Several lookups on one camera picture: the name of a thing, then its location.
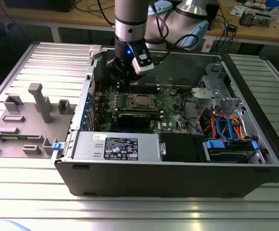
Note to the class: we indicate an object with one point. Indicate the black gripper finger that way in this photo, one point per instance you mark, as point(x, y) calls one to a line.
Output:
point(114, 67)
point(132, 77)

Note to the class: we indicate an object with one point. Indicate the silver CPU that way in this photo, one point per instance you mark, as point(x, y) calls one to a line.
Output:
point(142, 101)

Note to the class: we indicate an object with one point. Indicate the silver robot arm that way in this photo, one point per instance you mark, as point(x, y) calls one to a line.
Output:
point(129, 14)

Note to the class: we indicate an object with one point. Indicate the black RAM slot row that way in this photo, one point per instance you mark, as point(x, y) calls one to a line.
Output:
point(149, 88)

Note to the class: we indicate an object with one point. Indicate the CPU socket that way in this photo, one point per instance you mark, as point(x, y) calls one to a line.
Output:
point(130, 106)

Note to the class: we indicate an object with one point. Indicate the blue expansion slot clips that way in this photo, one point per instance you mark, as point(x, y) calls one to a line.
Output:
point(85, 118)

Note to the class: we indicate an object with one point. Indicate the grey case latch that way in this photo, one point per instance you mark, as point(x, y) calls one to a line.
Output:
point(94, 51)

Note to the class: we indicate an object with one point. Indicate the black graphics card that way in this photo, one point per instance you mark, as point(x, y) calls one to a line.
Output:
point(134, 120)

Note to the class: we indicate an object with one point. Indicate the green motherboard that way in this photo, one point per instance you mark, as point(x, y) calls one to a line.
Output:
point(170, 113)

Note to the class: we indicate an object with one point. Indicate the wooden desk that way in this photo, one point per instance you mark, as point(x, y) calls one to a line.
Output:
point(81, 19)

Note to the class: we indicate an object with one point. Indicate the small white sticker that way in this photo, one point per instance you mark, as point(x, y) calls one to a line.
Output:
point(97, 136)

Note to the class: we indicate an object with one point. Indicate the silver metal drive cage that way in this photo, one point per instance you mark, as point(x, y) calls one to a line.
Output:
point(202, 95)

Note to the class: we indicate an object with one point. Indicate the black power supply label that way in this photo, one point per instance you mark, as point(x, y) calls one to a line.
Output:
point(121, 149)

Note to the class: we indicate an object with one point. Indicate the silver power supply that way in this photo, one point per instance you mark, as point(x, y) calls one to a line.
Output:
point(88, 146)

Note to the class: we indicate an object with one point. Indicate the white barcode label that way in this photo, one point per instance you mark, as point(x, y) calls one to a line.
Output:
point(208, 44)

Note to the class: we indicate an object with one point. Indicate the blue case latch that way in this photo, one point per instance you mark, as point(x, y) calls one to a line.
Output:
point(57, 146)

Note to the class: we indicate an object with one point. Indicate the black monitor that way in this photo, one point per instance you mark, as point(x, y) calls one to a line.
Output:
point(38, 4)

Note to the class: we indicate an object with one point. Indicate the black PC case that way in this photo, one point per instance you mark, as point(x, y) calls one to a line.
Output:
point(153, 178)

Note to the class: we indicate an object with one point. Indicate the grey parts rack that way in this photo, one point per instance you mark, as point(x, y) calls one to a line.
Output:
point(28, 125)

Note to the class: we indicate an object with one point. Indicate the hard disk in blue carrier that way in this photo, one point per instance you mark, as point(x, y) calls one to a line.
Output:
point(216, 144)

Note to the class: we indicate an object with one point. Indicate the small black box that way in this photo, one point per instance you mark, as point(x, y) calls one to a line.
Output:
point(232, 27)

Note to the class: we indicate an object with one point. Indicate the white papers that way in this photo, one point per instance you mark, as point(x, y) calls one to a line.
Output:
point(236, 10)

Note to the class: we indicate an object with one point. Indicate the black heat sink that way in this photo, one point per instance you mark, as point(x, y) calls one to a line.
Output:
point(246, 19)

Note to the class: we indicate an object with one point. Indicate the green circuit device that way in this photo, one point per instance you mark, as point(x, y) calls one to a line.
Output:
point(262, 19)

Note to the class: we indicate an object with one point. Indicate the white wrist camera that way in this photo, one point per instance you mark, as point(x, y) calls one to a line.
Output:
point(144, 66)

